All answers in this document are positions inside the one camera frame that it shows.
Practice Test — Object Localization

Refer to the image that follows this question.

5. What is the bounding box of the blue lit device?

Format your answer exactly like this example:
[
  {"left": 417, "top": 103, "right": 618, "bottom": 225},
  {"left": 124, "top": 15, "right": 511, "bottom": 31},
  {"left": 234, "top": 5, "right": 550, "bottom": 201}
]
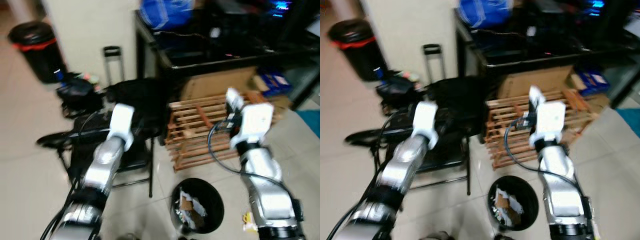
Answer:
[
  {"left": 267, "top": 0, "right": 293, "bottom": 18},
  {"left": 585, "top": 0, "right": 608, "bottom": 16}
]

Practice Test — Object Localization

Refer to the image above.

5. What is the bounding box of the teal floor mat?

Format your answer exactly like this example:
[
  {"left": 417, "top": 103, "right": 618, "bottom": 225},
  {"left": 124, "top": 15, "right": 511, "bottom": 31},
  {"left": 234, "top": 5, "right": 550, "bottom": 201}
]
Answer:
[
  {"left": 616, "top": 107, "right": 640, "bottom": 138},
  {"left": 295, "top": 109, "right": 321, "bottom": 138}
]

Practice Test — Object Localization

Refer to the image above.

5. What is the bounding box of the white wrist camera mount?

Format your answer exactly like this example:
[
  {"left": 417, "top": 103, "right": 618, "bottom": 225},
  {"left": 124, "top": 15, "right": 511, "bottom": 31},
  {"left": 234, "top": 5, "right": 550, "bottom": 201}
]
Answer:
[
  {"left": 412, "top": 101, "right": 439, "bottom": 150},
  {"left": 230, "top": 102, "right": 275, "bottom": 150},
  {"left": 107, "top": 103, "right": 136, "bottom": 151},
  {"left": 529, "top": 101, "right": 567, "bottom": 147}
]

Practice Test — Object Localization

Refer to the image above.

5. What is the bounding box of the black backpack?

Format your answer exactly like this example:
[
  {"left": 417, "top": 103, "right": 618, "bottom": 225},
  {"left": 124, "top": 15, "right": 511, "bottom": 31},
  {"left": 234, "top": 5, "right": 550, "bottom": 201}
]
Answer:
[
  {"left": 102, "top": 77, "right": 171, "bottom": 146},
  {"left": 425, "top": 75, "right": 488, "bottom": 143}
]

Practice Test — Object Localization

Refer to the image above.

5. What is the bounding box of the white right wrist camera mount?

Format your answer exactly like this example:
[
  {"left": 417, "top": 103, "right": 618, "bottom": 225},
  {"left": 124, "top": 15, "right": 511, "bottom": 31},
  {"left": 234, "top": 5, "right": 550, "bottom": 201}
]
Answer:
[
  {"left": 529, "top": 101, "right": 567, "bottom": 147},
  {"left": 230, "top": 102, "right": 275, "bottom": 150}
]

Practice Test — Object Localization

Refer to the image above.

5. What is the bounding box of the round black rubbish bin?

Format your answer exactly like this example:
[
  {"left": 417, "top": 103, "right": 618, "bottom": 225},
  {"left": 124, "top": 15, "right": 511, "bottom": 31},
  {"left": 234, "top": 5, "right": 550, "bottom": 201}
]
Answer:
[
  {"left": 170, "top": 177, "right": 226, "bottom": 235},
  {"left": 487, "top": 175, "right": 540, "bottom": 232}
]

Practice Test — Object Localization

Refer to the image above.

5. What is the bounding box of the brown cardboard scrap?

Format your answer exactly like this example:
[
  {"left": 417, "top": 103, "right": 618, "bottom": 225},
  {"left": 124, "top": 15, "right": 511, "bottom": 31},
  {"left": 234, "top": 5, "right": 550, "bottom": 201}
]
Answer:
[
  {"left": 495, "top": 192, "right": 522, "bottom": 226},
  {"left": 179, "top": 196, "right": 207, "bottom": 228}
]

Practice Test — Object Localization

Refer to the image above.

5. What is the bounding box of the wooden slat crate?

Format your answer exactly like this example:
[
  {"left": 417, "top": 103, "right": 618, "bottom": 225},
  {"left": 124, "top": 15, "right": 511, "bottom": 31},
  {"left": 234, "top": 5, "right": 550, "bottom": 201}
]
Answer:
[
  {"left": 485, "top": 89, "right": 598, "bottom": 171},
  {"left": 165, "top": 90, "right": 281, "bottom": 172}
]

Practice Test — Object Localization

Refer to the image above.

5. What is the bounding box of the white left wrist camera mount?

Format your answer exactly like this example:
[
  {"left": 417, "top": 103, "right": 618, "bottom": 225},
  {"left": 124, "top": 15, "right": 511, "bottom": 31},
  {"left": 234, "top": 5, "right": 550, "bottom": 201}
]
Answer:
[
  {"left": 412, "top": 101, "right": 439, "bottom": 150},
  {"left": 107, "top": 103, "right": 136, "bottom": 151}
]

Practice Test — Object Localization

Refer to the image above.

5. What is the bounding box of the yellow wrapper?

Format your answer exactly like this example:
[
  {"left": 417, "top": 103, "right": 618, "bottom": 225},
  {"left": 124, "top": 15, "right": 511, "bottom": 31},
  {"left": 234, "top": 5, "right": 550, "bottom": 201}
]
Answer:
[{"left": 242, "top": 211, "right": 258, "bottom": 233}]

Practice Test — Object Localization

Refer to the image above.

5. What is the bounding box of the black trolley handle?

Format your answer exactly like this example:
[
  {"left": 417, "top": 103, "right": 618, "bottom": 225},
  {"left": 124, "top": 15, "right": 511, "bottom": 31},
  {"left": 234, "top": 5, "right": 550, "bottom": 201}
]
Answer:
[
  {"left": 102, "top": 46, "right": 124, "bottom": 87},
  {"left": 422, "top": 43, "right": 445, "bottom": 81}
]

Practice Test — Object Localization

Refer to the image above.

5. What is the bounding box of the black folding chair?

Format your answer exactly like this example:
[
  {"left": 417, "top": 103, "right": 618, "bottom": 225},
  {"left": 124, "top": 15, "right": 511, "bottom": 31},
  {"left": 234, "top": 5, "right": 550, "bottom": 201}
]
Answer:
[
  {"left": 345, "top": 112, "right": 473, "bottom": 197},
  {"left": 36, "top": 112, "right": 156, "bottom": 198}
]

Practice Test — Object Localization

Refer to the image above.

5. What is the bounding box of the black bag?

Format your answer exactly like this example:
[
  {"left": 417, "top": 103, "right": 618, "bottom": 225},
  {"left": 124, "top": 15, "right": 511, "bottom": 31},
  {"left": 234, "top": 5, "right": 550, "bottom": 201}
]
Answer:
[
  {"left": 55, "top": 72, "right": 106, "bottom": 118},
  {"left": 375, "top": 72, "right": 426, "bottom": 116}
]

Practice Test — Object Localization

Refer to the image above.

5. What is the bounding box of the black desk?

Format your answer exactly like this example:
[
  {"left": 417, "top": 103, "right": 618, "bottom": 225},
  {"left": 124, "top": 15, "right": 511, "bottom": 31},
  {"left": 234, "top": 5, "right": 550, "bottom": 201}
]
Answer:
[
  {"left": 134, "top": 0, "right": 321, "bottom": 106},
  {"left": 454, "top": 0, "right": 640, "bottom": 103}
]

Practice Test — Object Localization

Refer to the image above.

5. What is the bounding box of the blue printed box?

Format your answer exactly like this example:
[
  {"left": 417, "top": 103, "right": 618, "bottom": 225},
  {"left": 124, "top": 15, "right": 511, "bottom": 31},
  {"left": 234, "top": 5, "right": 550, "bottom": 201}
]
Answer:
[
  {"left": 575, "top": 67, "right": 611, "bottom": 96},
  {"left": 257, "top": 70, "right": 293, "bottom": 97}
]

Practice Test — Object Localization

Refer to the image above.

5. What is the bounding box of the small white paper wad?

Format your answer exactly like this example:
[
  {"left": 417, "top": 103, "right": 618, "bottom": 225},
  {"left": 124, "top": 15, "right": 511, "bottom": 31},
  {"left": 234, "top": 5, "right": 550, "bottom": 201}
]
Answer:
[
  {"left": 225, "top": 87, "right": 246, "bottom": 113},
  {"left": 528, "top": 85, "right": 547, "bottom": 112}
]

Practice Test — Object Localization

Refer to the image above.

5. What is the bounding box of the blue plastic bag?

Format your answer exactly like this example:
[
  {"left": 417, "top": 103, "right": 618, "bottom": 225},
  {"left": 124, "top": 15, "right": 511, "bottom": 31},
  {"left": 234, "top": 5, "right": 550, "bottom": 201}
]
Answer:
[
  {"left": 459, "top": 0, "right": 513, "bottom": 28},
  {"left": 139, "top": 0, "right": 196, "bottom": 30}
]

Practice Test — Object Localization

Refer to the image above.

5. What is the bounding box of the black bin with red band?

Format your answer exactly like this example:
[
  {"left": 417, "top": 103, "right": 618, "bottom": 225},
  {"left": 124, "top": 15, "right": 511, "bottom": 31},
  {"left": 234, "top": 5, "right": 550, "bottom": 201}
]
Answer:
[
  {"left": 7, "top": 21, "right": 66, "bottom": 84},
  {"left": 327, "top": 18, "right": 388, "bottom": 82}
]

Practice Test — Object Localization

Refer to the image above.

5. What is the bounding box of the brown cardboard box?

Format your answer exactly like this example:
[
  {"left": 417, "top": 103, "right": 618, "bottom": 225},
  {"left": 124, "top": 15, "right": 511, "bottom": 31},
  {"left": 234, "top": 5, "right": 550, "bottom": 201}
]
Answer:
[
  {"left": 496, "top": 64, "right": 576, "bottom": 101},
  {"left": 180, "top": 66, "right": 261, "bottom": 103}
]

